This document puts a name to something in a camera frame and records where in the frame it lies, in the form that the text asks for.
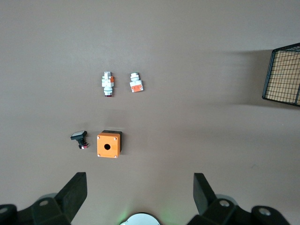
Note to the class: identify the small orange grey connector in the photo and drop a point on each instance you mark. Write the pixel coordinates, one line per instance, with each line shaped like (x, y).
(136, 84)

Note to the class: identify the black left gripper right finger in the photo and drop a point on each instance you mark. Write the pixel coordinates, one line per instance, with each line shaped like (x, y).
(204, 194)

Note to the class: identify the orange control box with hole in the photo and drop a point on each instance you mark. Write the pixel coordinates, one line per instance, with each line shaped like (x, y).
(105, 140)

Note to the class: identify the black square pushbutton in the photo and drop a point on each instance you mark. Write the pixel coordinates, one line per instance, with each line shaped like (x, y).
(78, 136)

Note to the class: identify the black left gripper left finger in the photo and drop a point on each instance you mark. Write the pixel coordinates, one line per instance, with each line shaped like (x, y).
(70, 194)

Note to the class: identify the red-capped white pushbutton switch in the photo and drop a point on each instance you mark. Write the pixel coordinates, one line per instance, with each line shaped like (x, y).
(107, 83)

